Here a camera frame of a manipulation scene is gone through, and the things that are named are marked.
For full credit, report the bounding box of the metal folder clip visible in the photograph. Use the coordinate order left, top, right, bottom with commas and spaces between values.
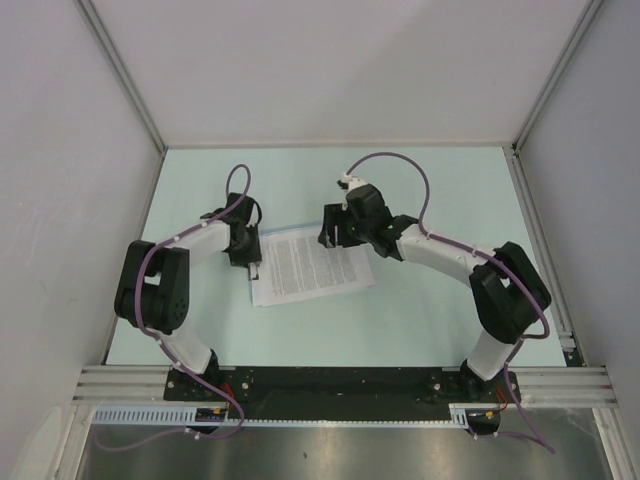
249, 263, 260, 281

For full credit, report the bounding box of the blue clipboard folder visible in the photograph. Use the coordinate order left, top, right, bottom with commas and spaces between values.
259, 225, 320, 306

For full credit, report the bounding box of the table form paper sheet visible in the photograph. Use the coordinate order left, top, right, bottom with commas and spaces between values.
251, 278, 280, 307

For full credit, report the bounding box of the text paper sheet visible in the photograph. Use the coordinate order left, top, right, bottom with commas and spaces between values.
253, 228, 377, 308

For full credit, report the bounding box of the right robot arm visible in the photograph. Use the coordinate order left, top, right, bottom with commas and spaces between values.
318, 183, 551, 401

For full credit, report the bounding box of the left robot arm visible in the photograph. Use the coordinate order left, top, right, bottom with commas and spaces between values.
114, 193, 262, 400

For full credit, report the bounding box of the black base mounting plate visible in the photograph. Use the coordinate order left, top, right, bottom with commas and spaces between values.
163, 364, 521, 422

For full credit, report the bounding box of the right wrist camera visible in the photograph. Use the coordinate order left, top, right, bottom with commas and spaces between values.
336, 172, 368, 196

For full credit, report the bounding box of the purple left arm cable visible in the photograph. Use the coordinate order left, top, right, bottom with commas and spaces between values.
92, 162, 251, 454

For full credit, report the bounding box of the right aluminium frame post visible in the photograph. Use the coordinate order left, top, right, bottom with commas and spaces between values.
511, 0, 607, 154

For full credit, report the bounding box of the aluminium frame post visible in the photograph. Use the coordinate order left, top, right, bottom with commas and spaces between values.
511, 0, 607, 154
74, 0, 168, 157

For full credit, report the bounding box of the slotted cable duct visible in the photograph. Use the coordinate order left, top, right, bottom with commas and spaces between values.
93, 404, 488, 428

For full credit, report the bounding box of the left aluminium frame post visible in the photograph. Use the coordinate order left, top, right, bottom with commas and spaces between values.
74, 0, 168, 157

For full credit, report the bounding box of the aluminium front frame rail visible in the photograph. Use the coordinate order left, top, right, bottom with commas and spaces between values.
74, 365, 618, 408

